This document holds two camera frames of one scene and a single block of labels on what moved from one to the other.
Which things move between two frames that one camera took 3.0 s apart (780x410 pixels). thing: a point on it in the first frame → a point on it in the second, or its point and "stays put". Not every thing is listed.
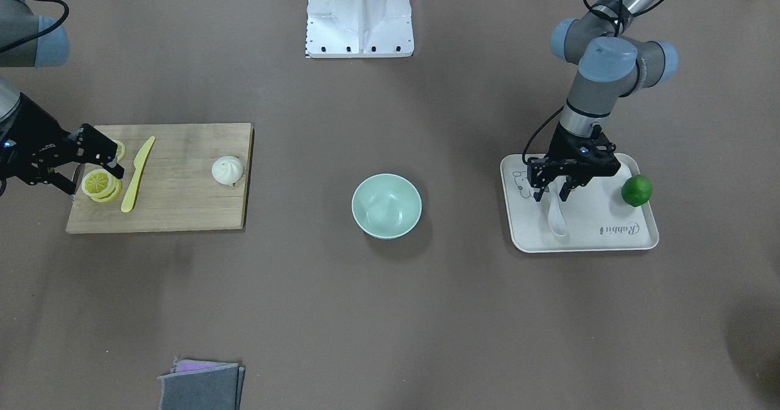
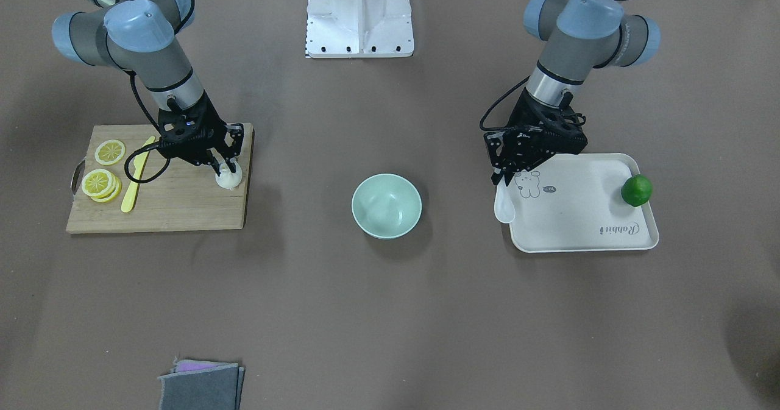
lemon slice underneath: x=115 y=194 stays put
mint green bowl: x=386 y=206 stays put
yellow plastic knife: x=130 y=199 stays put
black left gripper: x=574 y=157 → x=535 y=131
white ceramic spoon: x=556 y=218 → x=504 y=203
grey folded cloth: x=202 y=385 stays put
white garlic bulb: x=228 y=169 stays put
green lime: x=637 y=190 stays put
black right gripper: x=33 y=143 → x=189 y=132
